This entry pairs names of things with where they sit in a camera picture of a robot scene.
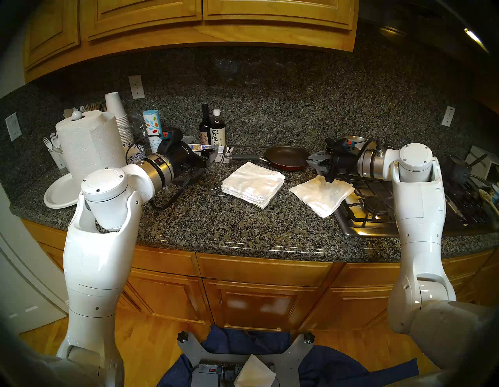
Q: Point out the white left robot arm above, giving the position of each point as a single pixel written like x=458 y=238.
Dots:
x=95 y=253

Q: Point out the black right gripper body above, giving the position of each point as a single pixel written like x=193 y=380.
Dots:
x=345 y=160

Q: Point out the white wall outlet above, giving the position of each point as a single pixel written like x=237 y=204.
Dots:
x=137 y=87
x=448 y=116

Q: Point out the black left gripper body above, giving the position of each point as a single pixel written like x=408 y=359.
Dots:
x=177 y=156

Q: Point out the white napkin stack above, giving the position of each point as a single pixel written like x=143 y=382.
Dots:
x=253 y=183

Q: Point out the dark frying pan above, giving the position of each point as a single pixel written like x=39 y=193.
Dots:
x=286 y=157

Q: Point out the patterned paper plate stack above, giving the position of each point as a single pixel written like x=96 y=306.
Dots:
x=132 y=153

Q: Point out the grey robot base frame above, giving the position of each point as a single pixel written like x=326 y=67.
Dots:
x=290 y=363

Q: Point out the right gripper grey lattice finger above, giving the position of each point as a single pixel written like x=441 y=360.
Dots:
x=332 y=174
x=320 y=159

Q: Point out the dark glass bottle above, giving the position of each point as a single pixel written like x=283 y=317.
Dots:
x=204 y=130

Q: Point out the white tissue on base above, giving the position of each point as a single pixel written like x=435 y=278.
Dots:
x=253 y=374

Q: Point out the steel gas stove top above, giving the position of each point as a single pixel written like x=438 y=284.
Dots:
x=366 y=228

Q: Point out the blue white leaf canister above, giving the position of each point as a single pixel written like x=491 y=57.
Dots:
x=152 y=125

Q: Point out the white foam plate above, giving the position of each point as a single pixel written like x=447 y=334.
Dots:
x=58 y=193

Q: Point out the dark blue cloth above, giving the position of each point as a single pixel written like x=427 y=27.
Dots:
x=335 y=366

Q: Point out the dark range hood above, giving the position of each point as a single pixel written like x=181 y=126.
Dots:
x=421 y=23

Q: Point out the clear plastic bag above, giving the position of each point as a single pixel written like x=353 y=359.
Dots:
x=138 y=125

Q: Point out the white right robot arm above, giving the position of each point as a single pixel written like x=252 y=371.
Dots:
x=419 y=218

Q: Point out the white paper towel roll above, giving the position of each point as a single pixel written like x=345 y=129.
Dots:
x=89 y=144

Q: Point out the white refrigerator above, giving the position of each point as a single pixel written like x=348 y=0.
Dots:
x=23 y=281

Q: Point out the white cutlery cup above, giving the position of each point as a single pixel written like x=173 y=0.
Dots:
x=57 y=159

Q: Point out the blue white cup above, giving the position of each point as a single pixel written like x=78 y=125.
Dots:
x=496 y=194

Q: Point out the blue white foil box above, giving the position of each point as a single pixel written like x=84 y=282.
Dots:
x=199 y=147

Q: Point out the white light switch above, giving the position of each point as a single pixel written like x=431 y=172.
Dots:
x=13 y=127

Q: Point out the paper towel holder knob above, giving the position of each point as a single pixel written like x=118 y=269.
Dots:
x=76 y=115

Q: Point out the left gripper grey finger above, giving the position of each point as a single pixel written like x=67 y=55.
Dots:
x=193 y=177
x=190 y=140

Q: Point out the white paper cup stack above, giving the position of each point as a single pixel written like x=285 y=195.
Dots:
x=117 y=113

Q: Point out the grey power strip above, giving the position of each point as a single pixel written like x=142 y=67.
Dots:
x=210 y=370

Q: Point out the single white napkin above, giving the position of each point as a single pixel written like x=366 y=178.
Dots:
x=321 y=195

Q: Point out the black kettle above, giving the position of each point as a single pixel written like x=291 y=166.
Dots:
x=456 y=169

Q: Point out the soy sauce bottle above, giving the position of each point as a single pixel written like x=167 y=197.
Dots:
x=217 y=134

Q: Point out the wooden wall cabinet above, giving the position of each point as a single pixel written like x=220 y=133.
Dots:
x=234 y=37

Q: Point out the white plastic fork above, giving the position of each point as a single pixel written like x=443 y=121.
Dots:
x=54 y=138
x=46 y=142

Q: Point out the wooden skewers bundle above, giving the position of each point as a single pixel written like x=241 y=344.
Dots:
x=93 y=107

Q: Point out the steel cooking pot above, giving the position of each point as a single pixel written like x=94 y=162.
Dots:
x=356 y=137

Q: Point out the wooden base cabinet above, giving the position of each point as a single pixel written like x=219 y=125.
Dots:
x=265 y=300

